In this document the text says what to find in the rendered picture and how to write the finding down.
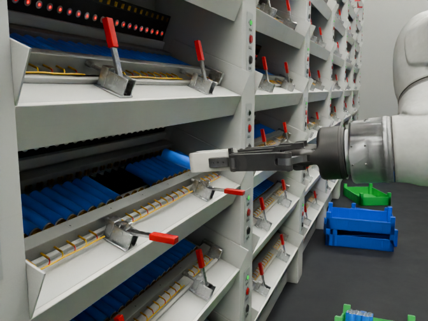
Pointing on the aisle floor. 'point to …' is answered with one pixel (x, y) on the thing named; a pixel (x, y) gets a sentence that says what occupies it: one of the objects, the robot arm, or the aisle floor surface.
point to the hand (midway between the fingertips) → (214, 160)
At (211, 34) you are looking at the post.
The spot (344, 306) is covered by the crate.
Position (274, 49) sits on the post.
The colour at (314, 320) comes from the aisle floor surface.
